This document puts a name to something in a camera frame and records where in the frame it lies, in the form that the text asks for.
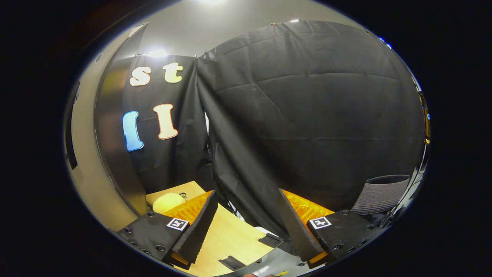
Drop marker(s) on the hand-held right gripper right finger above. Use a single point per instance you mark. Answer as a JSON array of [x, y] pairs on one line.
[[294, 231]]

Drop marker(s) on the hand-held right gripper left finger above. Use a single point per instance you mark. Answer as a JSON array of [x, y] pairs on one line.
[[200, 231]]

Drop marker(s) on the grey shoe cabinet door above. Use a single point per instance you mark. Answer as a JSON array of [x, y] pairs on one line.
[[88, 173]]

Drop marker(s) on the black flat stand foot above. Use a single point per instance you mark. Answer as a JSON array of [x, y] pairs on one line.
[[271, 240], [232, 262]]

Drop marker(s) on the pale yellow round object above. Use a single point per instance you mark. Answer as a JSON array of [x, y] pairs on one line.
[[167, 203]]

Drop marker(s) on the black backdrop cloth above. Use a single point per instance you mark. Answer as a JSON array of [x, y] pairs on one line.
[[307, 127], [173, 96]]

